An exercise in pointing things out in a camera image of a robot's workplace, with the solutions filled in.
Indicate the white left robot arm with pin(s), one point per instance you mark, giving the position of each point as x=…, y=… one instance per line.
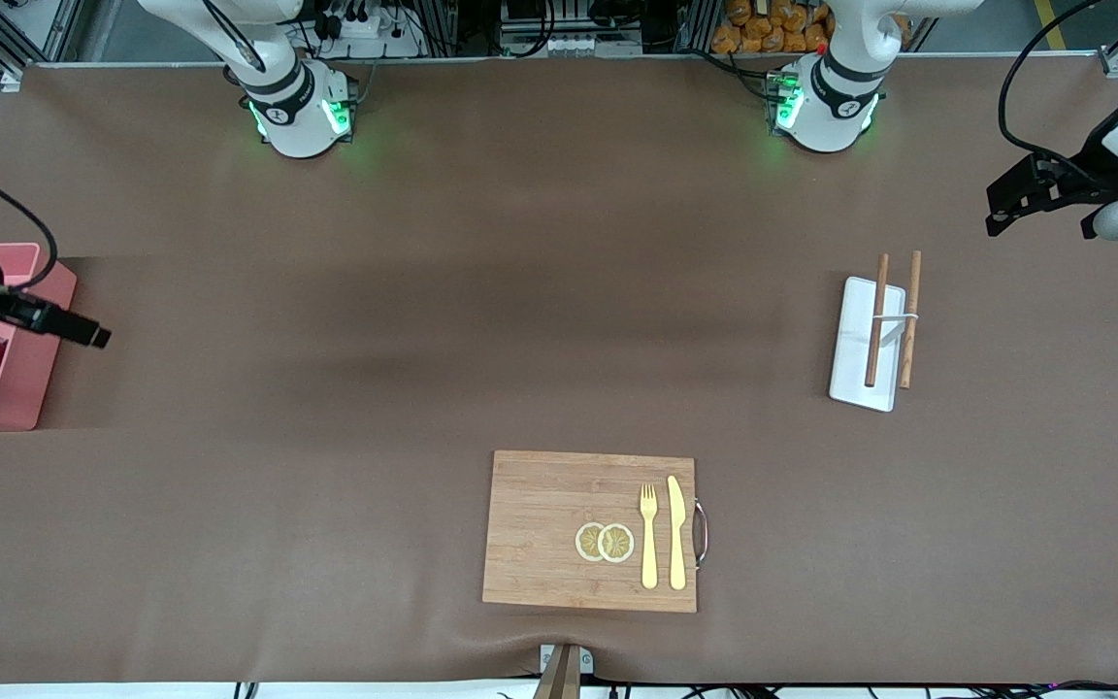
x=831, y=97

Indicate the bamboo cutting board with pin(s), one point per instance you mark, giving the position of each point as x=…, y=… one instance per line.
x=540, y=534

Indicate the aluminium frame profile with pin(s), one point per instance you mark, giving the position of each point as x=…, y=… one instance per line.
x=25, y=39

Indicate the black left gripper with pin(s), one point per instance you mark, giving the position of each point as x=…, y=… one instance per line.
x=1089, y=170

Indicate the yellow plastic fork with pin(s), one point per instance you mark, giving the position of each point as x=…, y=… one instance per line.
x=649, y=553

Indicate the white towel rack base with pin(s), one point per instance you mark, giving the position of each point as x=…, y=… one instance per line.
x=850, y=369

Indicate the lemon slice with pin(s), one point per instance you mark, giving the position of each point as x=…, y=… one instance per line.
x=617, y=544
x=585, y=542

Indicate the metal clamp bracket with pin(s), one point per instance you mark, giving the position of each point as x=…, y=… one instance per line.
x=564, y=670

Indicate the pink plastic bin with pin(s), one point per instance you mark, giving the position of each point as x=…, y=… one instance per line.
x=35, y=379

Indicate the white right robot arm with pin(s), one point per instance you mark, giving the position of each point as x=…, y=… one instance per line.
x=292, y=112

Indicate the white power strip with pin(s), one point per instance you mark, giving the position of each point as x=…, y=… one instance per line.
x=365, y=24

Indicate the yellow plastic knife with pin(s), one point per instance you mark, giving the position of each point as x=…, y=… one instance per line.
x=677, y=544

